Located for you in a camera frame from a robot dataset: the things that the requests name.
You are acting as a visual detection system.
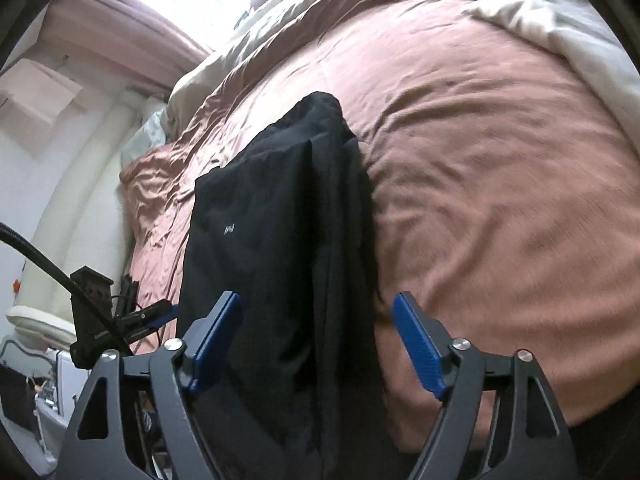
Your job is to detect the black button-up shirt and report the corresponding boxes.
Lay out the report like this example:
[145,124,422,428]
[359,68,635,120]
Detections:
[177,92,394,479]

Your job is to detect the cream padded headboard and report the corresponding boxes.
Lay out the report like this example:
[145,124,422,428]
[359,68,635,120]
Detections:
[6,91,165,349]

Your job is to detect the salmon pink duvet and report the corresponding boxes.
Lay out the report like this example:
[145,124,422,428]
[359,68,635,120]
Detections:
[120,0,639,451]

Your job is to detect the light green pillow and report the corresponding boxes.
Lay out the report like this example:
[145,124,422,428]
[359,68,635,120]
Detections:
[120,110,167,168]

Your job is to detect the hanging beige cloth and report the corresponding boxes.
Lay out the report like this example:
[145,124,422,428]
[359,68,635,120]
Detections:
[1,58,82,127]

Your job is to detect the pink left curtain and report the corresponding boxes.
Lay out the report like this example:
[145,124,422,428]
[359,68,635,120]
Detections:
[39,0,208,93]

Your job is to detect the cream folded blanket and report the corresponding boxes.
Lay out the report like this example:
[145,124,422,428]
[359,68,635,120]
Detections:
[466,0,640,146]

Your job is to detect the beige blanket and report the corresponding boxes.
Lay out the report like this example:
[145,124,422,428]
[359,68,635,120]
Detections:
[158,0,318,141]

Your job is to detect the black cable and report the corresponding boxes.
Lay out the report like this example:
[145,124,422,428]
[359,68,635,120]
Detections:
[0,221,134,359]

